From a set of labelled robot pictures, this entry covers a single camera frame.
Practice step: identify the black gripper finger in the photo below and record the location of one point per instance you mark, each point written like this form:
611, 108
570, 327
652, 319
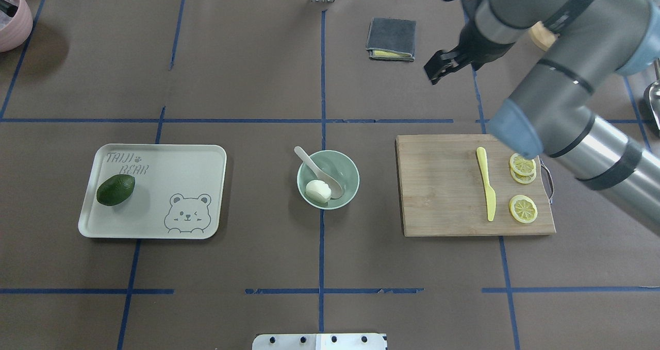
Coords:
442, 63

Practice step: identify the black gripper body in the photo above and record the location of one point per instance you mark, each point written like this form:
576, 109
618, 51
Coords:
472, 47

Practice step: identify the beige plastic spoon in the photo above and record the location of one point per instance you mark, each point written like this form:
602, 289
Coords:
336, 189

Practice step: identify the white steamed bun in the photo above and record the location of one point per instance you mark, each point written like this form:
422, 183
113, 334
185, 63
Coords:
318, 191

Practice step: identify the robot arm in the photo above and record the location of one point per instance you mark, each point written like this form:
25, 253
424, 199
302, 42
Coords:
547, 112

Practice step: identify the light green bowl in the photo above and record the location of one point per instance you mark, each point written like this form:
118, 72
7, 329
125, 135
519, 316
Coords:
336, 165

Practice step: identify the pink bowl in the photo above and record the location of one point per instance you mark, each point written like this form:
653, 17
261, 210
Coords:
15, 30

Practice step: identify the grey folded cloth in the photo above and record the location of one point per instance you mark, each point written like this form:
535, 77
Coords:
394, 35

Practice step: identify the wooden mug tree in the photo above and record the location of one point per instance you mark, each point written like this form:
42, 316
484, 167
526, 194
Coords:
542, 37

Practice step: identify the yellow sponge cloth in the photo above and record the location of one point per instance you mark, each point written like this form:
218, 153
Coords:
387, 55

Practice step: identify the bamboo cutting board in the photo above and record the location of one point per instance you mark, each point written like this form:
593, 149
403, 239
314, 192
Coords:
442, 193

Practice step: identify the lemon slice upper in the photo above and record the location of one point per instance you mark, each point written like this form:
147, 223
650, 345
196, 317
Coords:
522, 166

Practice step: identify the lemon slice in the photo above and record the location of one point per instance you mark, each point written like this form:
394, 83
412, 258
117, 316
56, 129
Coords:
523, 179
523, 209
522, 166

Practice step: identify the lemon slice lower back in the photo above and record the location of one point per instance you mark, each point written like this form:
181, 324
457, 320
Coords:
523, 179

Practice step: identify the yellow plastic knife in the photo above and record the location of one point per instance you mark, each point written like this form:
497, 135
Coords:
490, 195

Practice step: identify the lemon slice lower front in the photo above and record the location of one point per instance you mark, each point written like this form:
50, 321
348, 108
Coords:
523, 209

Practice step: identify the metal scoop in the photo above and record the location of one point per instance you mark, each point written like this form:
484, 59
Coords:
651, 100

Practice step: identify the beige bear tray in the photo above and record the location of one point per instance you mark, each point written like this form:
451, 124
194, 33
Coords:
178, 192

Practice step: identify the green avocado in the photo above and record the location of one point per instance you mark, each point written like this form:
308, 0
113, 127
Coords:
115, 190

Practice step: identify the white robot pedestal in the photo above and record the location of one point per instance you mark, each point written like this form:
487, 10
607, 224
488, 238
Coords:
353, 340

